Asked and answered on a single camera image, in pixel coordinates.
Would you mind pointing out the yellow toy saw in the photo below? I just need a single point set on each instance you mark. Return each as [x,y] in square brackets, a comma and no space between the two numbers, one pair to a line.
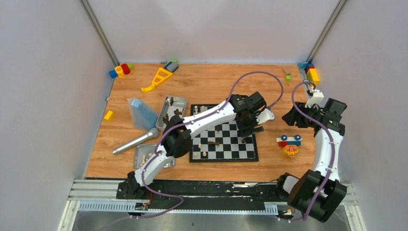
[161,76]

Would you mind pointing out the blue green toy block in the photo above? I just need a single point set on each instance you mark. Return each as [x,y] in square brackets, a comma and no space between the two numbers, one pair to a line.
[172,65]

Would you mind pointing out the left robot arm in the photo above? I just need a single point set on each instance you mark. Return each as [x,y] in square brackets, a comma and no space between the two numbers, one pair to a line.
[177,138]

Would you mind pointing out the black silver chess board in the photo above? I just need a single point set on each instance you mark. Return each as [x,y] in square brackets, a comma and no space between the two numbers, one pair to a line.
[221,143]

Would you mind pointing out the colourful toy blocks left corner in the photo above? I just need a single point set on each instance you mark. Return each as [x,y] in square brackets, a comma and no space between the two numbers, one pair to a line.
[121,70]

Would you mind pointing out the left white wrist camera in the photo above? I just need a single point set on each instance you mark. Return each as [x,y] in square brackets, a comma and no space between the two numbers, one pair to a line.
[265,116]

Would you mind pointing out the small yellow block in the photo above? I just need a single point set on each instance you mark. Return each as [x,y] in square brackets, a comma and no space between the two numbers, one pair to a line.
[109,115]

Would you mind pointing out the colourful toy blocks corner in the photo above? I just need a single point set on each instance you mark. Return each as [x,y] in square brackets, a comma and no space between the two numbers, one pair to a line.
[121,70]
[310,71]

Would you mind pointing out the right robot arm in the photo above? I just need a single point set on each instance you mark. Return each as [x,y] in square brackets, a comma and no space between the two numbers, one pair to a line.
[319,191]

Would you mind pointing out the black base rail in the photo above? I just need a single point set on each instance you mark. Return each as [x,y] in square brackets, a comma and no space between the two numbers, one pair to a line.
[206,195]

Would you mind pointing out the colourful toy car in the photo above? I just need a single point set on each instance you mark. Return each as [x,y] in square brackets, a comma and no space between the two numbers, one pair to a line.
[289,144]

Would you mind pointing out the blue plastic bag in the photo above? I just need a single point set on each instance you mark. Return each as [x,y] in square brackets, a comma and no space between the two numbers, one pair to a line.
[142,115]

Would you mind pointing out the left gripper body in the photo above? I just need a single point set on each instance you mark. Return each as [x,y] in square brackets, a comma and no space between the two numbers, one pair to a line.
[248,124]

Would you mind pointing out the silver microphone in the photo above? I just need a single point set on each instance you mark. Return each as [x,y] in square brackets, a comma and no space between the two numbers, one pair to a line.
[150,134]

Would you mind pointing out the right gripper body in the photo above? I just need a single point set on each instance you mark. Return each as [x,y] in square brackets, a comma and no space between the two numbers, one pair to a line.
[311,112]

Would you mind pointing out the tin lid with light pieces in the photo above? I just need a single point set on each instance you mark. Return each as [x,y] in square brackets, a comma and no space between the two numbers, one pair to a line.
[142,153]

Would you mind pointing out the tin box with dark pieces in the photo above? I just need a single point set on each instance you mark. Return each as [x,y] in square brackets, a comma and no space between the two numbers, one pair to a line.
[172,106]

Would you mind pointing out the colourful toy blocks right corner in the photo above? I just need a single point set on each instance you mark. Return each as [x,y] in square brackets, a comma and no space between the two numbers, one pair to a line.
[310,71]

